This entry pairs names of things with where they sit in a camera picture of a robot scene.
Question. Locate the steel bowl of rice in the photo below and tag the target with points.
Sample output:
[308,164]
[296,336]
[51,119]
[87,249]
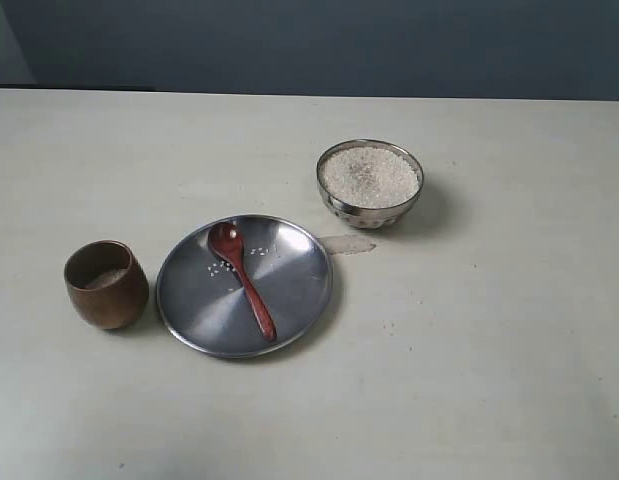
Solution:
[369,184]

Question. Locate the red wooden spoon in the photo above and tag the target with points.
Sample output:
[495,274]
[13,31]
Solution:
[227,242]

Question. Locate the round steel plate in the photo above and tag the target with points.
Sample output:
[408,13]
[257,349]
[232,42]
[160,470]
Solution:
[202,302]

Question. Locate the brown wooden cup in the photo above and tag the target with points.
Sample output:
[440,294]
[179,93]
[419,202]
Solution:
[106,284]

